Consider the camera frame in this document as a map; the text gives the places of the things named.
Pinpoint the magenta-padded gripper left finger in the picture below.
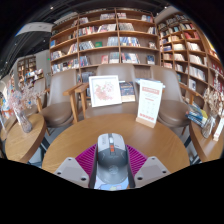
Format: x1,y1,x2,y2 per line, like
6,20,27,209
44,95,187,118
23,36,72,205
53,143,99,189

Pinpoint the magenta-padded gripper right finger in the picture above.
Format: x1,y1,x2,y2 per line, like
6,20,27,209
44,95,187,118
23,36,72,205
124,143,172,189

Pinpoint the grey computer mouse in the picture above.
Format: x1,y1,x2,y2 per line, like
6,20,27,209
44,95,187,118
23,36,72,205
93,133,130,185

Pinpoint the round wooden side table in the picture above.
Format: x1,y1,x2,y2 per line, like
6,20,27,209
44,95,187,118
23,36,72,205
4,113,48,164
189,119,224,163
0,114,17,143

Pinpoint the brown padded wooden armchair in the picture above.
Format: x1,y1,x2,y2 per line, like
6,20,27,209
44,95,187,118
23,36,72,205
35,68,83,129
74,63,152,120
149,64,195,129

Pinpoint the glass vase with dried flowers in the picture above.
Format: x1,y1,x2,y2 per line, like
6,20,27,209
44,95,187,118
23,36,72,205
200,71,224,139
7,83,43,134

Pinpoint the white sign on wooden base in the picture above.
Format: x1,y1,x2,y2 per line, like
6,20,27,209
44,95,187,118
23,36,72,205
135,78,164,129

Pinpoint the stack of blue books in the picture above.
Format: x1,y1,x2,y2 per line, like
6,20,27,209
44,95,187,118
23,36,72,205
185,103,209,129

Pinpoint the small white table sign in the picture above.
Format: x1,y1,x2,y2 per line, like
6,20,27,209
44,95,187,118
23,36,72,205
212,116,224,142

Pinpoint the dark cover book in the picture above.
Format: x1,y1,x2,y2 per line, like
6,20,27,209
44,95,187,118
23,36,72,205
118,80,137,103

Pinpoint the white framed floral picture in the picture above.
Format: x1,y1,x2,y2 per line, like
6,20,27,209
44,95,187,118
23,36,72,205
88,74,123,108

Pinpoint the distant small book shelf unit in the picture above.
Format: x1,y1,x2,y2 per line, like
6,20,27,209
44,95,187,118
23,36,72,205
16,54,46,84

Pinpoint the curved wooden book shelf unit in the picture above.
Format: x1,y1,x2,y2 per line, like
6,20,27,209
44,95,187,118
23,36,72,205
156,11,224,112

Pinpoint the wide wooden book shelf unit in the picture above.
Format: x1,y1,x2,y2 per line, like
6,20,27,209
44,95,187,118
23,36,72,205
49,8,160,80

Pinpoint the white hanging ceiling sign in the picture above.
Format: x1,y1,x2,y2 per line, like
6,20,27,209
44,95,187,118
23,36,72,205
14,21,55,37

